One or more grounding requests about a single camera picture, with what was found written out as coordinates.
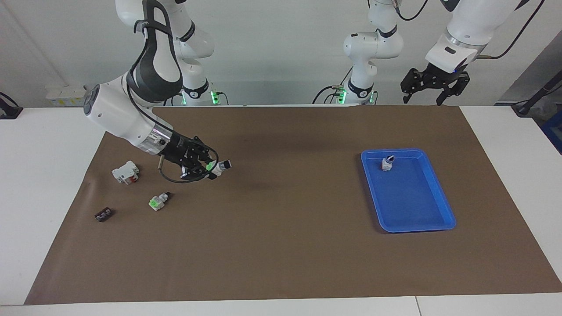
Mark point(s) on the white switch with black knob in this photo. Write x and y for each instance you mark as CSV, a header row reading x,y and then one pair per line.
x,y
387,164

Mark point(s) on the green white rotary switch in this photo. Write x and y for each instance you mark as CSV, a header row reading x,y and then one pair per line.
x,y
221,166

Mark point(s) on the small black terminal block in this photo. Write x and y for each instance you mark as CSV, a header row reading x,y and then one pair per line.
x,y
103,215

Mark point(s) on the blue plastic tray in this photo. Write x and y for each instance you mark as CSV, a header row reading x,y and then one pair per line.
x,y
412,202

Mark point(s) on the white boxes by wall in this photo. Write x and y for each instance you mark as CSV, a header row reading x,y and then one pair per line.
x,y
66,95

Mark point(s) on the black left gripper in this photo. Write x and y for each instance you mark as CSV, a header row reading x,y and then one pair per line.
x,y
443,78

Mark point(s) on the black clamp mount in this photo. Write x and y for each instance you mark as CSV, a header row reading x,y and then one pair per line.
x,y
9,112

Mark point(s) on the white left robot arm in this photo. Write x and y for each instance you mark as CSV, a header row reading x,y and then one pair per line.
x,y
373,44

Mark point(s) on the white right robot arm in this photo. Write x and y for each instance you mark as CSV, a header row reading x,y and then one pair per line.
x,y
114,114

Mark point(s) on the black stand with pole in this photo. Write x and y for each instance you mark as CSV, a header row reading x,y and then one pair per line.
x,y
527,105

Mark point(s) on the white red switch block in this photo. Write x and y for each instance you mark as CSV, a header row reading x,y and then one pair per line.
x,y
123,172

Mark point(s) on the green white push button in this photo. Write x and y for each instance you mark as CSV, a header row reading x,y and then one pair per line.
x,y
156,202

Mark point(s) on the blue crate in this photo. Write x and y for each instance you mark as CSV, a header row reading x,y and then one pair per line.
x,y
554,131

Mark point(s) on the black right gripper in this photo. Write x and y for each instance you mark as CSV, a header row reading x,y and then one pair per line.
x,y
180,149

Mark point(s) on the brown paper table mat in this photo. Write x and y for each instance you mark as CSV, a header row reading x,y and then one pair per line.
x,y
281,245

